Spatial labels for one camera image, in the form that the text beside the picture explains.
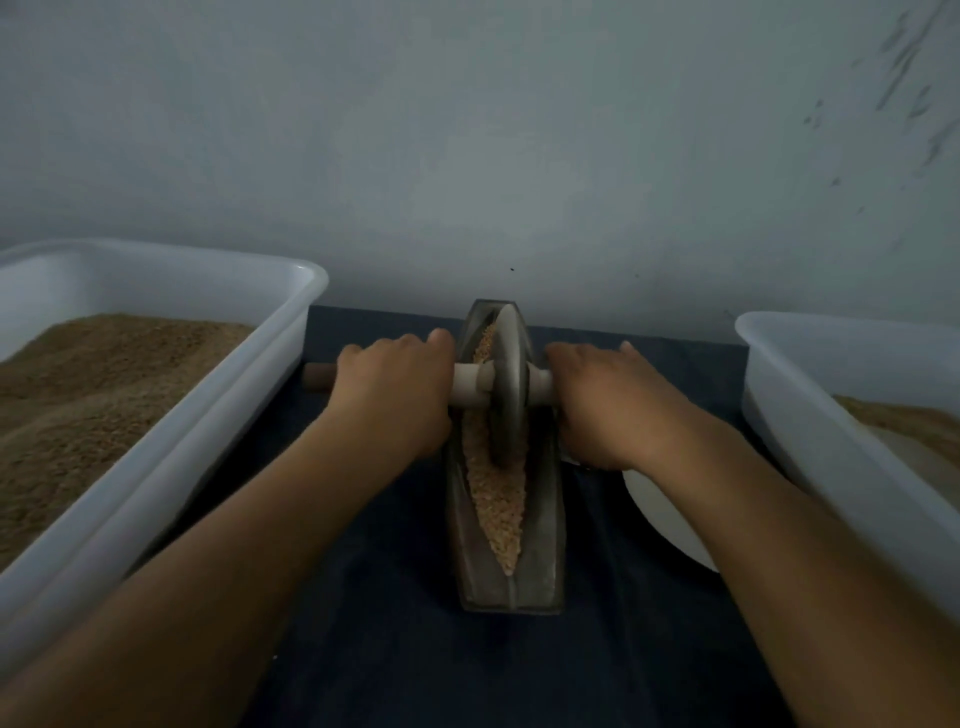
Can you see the boat-shaped metal grinding trough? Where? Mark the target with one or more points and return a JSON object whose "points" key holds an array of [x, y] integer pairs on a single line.
{"points": [[525, 585]]}

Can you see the dark blue table cloth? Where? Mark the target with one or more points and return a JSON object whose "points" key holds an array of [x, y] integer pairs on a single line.
{"points": [[390, 645]]}

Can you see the person's left forearm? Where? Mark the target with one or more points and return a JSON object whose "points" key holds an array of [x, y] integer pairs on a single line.
{"points": [[165, 600]]}

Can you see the person's right forearm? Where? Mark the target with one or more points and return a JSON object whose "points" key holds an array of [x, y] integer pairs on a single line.
{"points": [[818, 585]]}

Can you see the person's left hand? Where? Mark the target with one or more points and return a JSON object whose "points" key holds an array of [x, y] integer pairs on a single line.
{"points": [[393, 393]]}

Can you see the white round plate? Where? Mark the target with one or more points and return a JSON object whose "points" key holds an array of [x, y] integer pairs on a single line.
{"points": [[668, 518]]}

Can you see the white plastic tub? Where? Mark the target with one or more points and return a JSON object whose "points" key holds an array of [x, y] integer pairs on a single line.
{"points": [[840, 473], [225, 413]]}

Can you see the person's right hand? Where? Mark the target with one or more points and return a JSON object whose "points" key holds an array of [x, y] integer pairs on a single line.
{"points": [[615, 405]]}

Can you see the large brown grain heap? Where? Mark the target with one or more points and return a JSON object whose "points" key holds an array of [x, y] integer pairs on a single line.
{"points": [[83, 420], [915, 428]]}

